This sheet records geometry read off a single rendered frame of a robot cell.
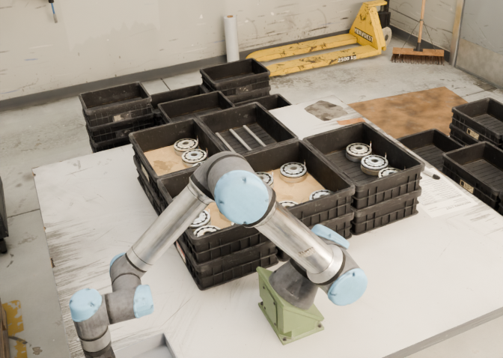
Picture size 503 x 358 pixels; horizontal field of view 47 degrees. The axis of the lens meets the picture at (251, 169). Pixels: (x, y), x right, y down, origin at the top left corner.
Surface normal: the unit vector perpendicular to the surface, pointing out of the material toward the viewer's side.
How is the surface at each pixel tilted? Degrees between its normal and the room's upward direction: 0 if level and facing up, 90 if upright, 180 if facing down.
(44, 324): 0
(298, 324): 90
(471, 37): 90
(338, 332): 0
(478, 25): 90
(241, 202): 79
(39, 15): 90
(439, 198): 0
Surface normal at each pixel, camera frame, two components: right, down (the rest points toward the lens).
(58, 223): -0.05, -0.85
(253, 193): 0.18, 0.35
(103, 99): 0.40, 0.47
